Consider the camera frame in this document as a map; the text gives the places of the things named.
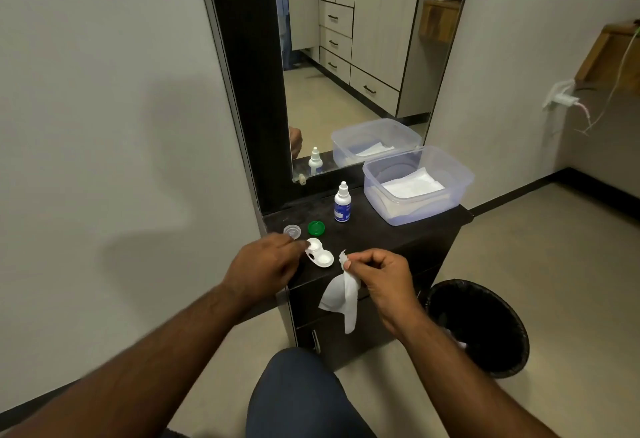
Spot person's left hand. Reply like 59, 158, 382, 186
219, 232, 313, 311

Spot person's right hand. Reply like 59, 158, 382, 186
342, 247, 426, 341

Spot white tissue sheet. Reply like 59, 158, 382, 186
318, 249, 362, 335

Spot white contact lens case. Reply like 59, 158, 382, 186
303, 237, 335, 269

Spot small solution dropper bottle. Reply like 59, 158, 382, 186
333, 181, 353, 223

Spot person's left forearm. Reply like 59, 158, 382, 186
0, 285, 241, 438

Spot person's right forearm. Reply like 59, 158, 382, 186
399, 312, 556, 438

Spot black dresser cabinet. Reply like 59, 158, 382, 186
192, 0, 475, 371

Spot clear plastic container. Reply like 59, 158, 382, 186
361, 145, 476, 227

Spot stack of white tissues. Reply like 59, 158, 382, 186
382, 167, 447, 199

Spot trash bin with black liner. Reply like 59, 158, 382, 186
425, 278, 531, 379

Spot dark blue trousers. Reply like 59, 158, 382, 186
245, 347, 376, 438

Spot dresser mirror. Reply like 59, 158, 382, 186
272, 0, 479, 183

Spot white wall charger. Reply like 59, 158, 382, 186
542, 79, 581, 109

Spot wooden wall shelf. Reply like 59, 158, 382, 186
575, 20, 640, 99

